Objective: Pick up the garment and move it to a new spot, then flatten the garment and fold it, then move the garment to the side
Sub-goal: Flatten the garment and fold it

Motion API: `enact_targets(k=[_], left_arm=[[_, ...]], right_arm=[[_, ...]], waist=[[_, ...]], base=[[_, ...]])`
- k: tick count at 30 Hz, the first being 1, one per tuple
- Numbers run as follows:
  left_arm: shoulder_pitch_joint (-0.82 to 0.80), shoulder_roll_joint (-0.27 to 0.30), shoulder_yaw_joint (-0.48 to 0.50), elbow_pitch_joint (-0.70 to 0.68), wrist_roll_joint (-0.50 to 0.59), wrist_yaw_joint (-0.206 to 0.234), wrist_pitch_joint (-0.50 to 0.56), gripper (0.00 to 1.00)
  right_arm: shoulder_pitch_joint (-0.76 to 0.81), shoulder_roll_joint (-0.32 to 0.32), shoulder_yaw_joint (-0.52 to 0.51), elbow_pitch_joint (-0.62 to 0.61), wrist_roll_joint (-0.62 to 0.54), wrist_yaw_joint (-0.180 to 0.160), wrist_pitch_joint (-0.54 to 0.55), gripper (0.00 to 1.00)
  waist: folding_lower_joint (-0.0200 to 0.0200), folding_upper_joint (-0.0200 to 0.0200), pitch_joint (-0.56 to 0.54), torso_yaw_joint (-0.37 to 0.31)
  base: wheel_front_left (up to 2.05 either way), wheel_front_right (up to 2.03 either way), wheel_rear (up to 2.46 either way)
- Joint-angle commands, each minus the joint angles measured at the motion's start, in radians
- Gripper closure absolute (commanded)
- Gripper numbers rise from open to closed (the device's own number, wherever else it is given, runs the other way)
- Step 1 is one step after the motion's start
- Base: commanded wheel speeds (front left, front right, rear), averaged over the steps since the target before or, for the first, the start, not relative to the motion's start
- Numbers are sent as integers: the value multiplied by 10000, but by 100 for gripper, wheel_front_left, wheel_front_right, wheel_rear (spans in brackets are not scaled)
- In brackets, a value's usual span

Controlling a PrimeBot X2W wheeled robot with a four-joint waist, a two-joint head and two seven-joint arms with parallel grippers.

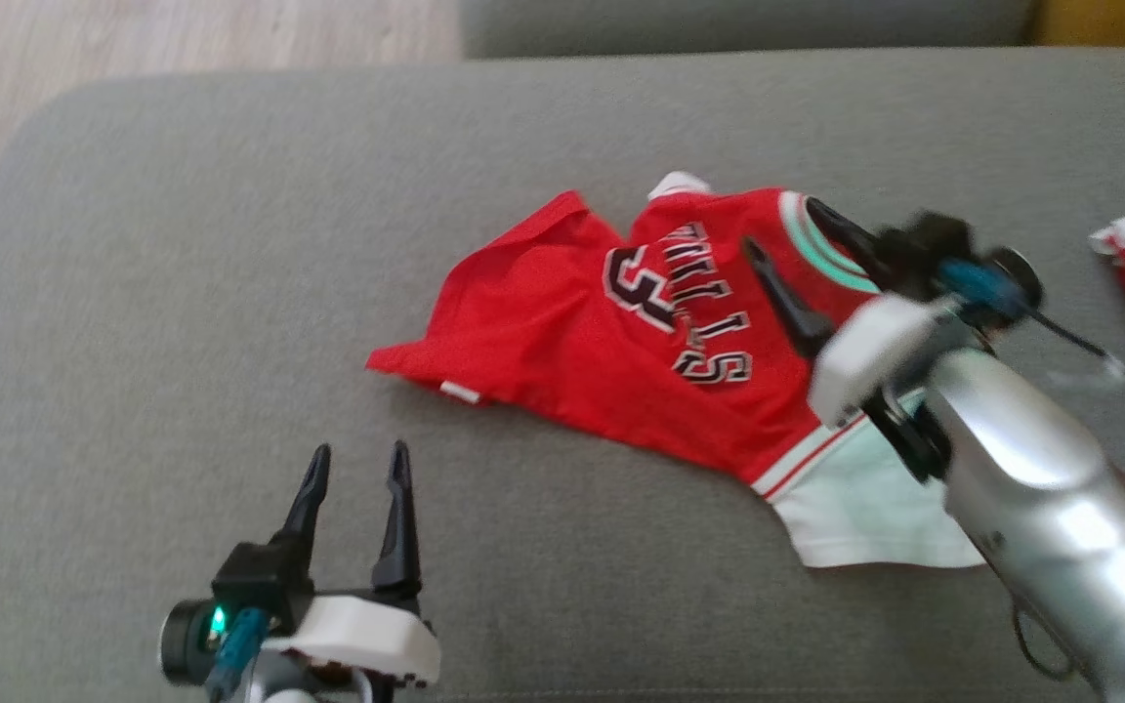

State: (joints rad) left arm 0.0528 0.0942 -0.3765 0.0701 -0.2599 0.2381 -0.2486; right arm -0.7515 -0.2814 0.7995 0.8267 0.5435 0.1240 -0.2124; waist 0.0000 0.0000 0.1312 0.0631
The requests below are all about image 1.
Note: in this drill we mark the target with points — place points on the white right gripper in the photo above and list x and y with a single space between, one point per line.
875 351

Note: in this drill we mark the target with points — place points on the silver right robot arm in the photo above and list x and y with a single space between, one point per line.
1041 488

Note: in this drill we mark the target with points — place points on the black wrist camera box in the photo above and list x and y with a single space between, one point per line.
260 581
924 249

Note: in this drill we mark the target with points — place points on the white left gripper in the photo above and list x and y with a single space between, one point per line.
357 635

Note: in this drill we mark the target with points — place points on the grey sofa backrest cushion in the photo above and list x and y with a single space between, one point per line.
719 24

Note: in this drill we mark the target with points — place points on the red and white basketball jersey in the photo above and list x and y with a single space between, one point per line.
543 312

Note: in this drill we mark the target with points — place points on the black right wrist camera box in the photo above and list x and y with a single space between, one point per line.
924 249

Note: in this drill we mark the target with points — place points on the wide yellow sofa backrest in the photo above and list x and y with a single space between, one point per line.
1109 21

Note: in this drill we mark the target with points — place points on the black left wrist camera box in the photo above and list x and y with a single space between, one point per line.
260 581

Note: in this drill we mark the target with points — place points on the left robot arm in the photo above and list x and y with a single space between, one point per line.
289 683

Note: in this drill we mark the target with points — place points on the large grey sofa seat cushion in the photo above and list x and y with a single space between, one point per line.
182 293

